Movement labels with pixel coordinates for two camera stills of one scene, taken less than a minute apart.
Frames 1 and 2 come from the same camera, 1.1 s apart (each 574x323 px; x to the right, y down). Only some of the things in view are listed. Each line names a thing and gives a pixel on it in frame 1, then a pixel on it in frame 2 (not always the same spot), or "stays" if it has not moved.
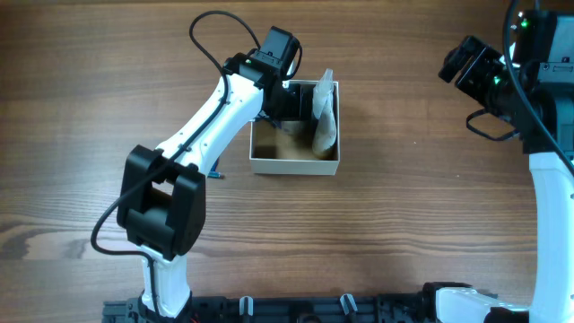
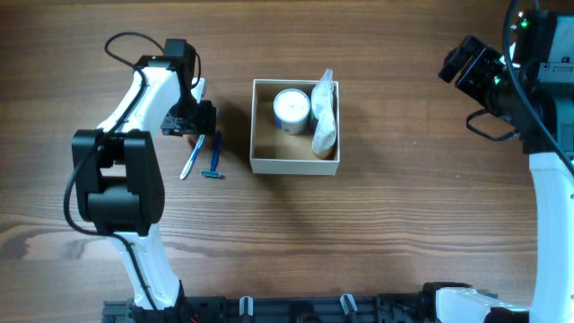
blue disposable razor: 213,173 stays
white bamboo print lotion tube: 326,133 stays
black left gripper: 303,103 → 189,124
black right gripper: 469,68 stays
